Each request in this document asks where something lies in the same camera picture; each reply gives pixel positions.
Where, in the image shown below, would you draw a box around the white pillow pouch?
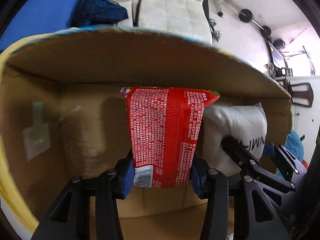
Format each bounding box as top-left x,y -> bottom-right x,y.
202,103 -> 267,177

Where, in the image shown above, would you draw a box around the red snack packet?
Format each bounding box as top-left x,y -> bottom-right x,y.
120,87 -> 220,188

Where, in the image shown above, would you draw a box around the blue bean bag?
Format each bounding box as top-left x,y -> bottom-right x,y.
285,130 -> 308,168

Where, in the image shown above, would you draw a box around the yellow tablecloth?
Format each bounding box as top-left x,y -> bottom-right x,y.
1,34 -> 44,234

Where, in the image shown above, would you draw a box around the dark wooden chair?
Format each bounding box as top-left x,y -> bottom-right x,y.
276,76 -> 314,108

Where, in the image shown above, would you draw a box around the black low bench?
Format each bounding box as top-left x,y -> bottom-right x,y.
265,39 -> 290,77

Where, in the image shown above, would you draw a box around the cardboard box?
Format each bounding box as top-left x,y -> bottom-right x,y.
0,27 -> 293,240

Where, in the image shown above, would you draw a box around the chrome dumbbells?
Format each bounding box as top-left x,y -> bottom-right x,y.
209,18 -> 222,42

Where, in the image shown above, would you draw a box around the floor barbell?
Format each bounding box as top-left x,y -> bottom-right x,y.
239,9 -> 272,38

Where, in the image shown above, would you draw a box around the black blue weight bench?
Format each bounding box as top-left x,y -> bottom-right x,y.
202,0 -> 211,28

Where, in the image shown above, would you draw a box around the right white quilted chair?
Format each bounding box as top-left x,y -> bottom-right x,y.
137,0 -> 213,45

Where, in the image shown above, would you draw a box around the blue foam mat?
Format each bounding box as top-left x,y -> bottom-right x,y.
1,0 -> 78,50

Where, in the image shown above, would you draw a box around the dark blue cloth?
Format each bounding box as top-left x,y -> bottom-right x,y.
70,0 -> 129,28

